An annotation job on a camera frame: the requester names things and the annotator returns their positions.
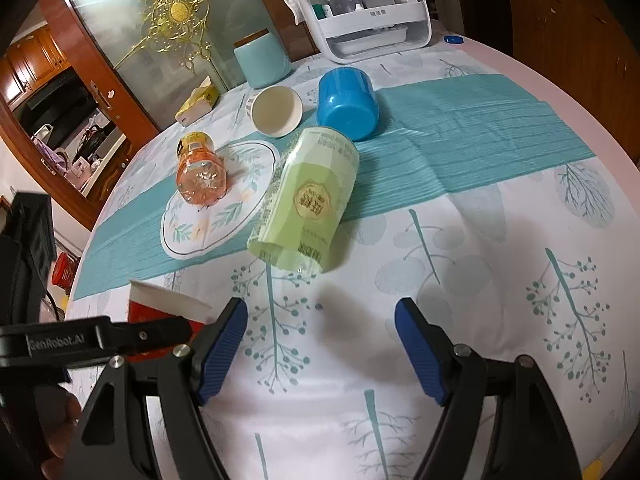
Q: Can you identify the green labelled bottle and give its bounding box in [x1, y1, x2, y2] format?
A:
[247, 127, 360, 275]

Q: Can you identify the red paper cup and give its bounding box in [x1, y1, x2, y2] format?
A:
[127, 281, 213, 335]

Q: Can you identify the grey checkered paper cup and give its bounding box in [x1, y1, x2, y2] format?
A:
[245, 86, 304, 139]

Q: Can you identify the frosted glass door gold ornament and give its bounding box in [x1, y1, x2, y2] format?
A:
[60, 0, 281, 131]

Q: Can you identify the red bucket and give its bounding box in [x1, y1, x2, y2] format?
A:
[51, 252, 79, 292]

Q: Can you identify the person's left hand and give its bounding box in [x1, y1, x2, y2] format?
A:
[0, 383, 83, 480]

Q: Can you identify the orange juice bottle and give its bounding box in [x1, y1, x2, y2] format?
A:
[176, 131, 228, 207]

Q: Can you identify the wooden side cabinet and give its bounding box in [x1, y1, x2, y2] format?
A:
[510, 0, 639, 162]

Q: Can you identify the small blue cap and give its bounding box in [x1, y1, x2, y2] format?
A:
[444, 35, 464, 44]

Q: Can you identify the teal ceramic canister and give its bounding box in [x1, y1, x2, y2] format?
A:
[233, 28, 292, 89]

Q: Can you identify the white countertop appliance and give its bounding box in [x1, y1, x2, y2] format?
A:
[295, 0, 432, 64]

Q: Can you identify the patterned teal tablecloth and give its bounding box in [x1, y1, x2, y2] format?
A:
[70, 44, 639, 479]

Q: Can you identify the yellow tissue box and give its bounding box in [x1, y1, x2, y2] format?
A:
[175, 76, 220, 127]

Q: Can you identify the blue plastic cup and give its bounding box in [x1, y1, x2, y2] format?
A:
[316, 66, 380, 142]

